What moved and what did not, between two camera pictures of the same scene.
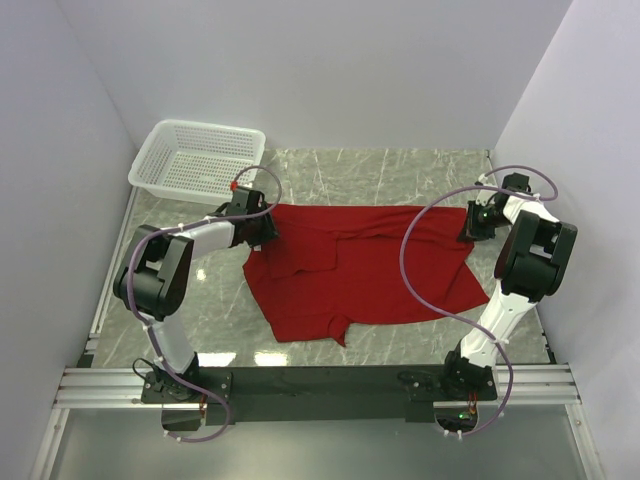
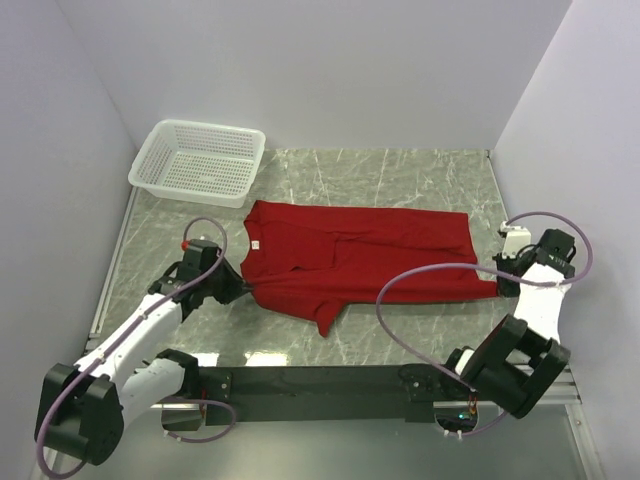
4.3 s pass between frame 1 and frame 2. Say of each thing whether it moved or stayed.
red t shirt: moved
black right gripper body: moved
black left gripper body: moved
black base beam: stayed
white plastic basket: stayed
